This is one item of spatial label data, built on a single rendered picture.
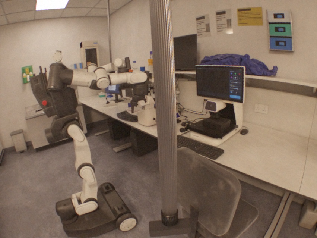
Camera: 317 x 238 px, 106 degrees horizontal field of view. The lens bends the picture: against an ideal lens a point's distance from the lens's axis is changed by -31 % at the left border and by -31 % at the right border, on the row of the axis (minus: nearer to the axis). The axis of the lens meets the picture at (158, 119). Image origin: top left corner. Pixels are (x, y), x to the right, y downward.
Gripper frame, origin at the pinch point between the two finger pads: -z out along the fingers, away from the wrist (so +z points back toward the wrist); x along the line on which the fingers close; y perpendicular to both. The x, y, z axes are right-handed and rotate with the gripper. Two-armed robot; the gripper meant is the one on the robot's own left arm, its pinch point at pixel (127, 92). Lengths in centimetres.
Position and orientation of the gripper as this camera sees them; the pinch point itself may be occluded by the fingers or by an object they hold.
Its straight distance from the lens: 131.2
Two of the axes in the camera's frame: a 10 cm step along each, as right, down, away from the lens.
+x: 7.4, -2.5, 6.3
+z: -1.9, -9.7, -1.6
